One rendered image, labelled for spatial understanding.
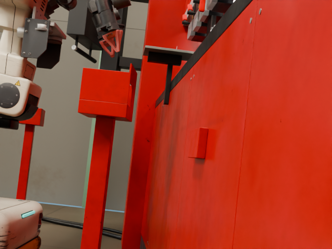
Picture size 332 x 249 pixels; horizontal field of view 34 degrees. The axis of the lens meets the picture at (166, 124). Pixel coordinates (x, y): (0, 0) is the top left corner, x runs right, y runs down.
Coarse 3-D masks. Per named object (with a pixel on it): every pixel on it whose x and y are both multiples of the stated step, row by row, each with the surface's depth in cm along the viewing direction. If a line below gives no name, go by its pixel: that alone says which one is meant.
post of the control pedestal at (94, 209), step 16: (96, 128) 185; (112, 128) 185; (96, 144) 184; (112, 144) 189; (96, 160) 184; (96, 176) 184; (96, 192) 183; (96, 208) 183; (96, 224) 182; (96, 240) 182
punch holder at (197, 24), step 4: (196, 4) 266; (196, 8) 264; (196, 12) 260; (196, 16) 258; (196, 20) 256; (196, 24) 254; (200, 24) 254; (204, 24) 253; (196, 28) 259; (200, 28) 258; (204, 28) 257; (200, 32) 266; (204, 32) 265
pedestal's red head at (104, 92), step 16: (96, 80) 179; (112, 80) 179; (128, 80) 178; (80, 96) 179; (96, 96) 178; (112, 96) 178; (128, 96) 188; (80, 112) 178; (96, 112) 178; (112, 112) 178; (128, 112) 184
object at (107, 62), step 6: (120, 12) 374; (126, 12) 383; (126, 18) 384; (108, 48) 373; (120, 48) 375; (102, 54) 373; (108, 54) 372; (120, 54) 377; (102, 60) 373; (108, 60) 372; (114, 60) 371; (102, 66) 372; (108, 66) 372; (114, 66) 371
